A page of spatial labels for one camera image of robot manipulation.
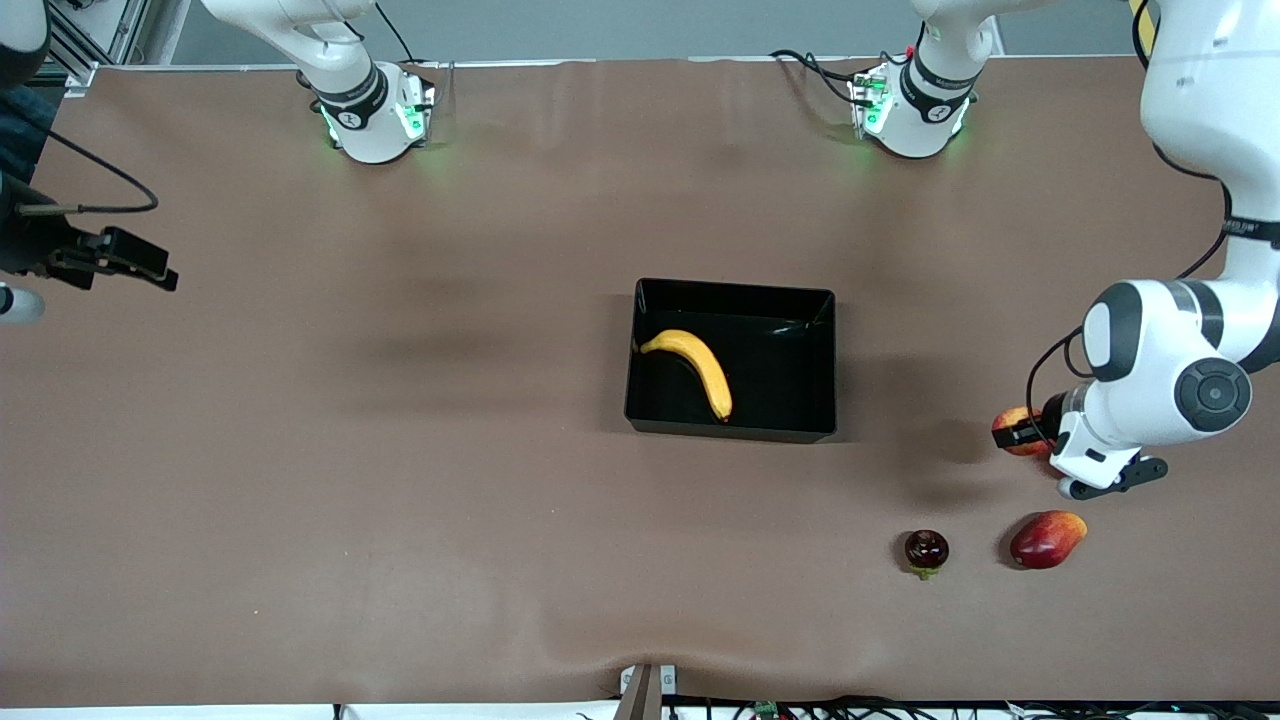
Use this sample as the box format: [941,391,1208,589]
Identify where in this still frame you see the red yellow apple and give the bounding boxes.
[990,405,1053,458]

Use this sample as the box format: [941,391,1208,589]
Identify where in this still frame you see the black plastic box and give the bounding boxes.
[624,277,839,445]

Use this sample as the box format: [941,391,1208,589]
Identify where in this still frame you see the yellow banana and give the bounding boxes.
[639,329,734,423]

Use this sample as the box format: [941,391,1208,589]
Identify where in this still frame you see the red orange mango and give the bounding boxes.
[1009,510,1089,571]

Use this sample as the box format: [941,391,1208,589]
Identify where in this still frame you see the dark blue seat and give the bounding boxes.
[0,85,56,186]

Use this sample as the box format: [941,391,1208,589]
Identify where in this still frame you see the dark purple mangosteen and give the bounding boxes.
[904,529,951,582]

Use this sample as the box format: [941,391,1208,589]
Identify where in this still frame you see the brown table cover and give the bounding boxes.
[0,55,1280,709]

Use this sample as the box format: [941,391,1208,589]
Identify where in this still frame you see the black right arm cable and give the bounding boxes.
[15,125,160,217]

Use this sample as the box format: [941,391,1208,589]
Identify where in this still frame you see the aluminium frame profile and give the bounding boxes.
[40,0,151,98]

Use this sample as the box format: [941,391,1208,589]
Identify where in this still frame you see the black right base cable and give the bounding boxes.
[375,0,417,67]

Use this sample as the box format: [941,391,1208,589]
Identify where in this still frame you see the black left base cables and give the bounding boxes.
[768,48,883,109]

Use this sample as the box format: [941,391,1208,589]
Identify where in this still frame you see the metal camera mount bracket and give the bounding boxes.
[613,663,679,720]

